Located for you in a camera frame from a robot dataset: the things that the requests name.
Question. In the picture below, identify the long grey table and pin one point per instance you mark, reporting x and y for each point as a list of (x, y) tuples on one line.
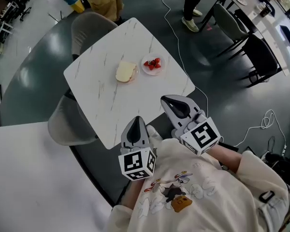
[(265, 25)]

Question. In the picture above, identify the black office chair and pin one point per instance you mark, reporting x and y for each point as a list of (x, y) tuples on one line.
[(25, 12)]

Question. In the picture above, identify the person's right forearm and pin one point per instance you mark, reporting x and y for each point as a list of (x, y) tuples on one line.
[(226, 158)]

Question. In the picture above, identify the dark laptop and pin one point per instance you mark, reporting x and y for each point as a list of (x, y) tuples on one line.
[(287, 36)]

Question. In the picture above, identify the white marble table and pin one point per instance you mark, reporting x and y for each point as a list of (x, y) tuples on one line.
[(106, 100)]

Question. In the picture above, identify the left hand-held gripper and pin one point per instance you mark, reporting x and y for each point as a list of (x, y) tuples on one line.
[(135, 164)]

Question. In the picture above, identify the person's white shoe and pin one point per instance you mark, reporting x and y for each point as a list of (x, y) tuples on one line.
[(154, 132)]

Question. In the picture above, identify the yellow bin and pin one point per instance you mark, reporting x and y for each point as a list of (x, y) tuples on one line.
[(76, 5)]

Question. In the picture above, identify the cream printed sweatshirt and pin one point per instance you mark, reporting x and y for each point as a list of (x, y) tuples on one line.
[(207, 209)]

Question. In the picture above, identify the person's left forearm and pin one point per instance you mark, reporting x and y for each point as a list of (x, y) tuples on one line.
[(133, 192)]

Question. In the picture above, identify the pile of red strawberries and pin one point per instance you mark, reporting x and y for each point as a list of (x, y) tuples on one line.
[(152, 63)]

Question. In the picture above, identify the white office desks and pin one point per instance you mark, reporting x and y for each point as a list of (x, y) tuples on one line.
[(0, 37)]

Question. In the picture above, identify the grey shell chair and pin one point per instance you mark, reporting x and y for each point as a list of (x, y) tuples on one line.
[(91, 30), (70, 127)]

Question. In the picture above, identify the black equipment bag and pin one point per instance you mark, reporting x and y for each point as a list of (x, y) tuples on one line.
[(280, 163)]

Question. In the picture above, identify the small clear plate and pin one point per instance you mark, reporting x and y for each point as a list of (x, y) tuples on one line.
[(157, 72)]

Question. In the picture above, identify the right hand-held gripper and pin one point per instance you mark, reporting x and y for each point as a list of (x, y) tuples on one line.
[(200, 136)]

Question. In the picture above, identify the white bread slice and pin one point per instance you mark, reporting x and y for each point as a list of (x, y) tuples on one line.
[(125, 70)]

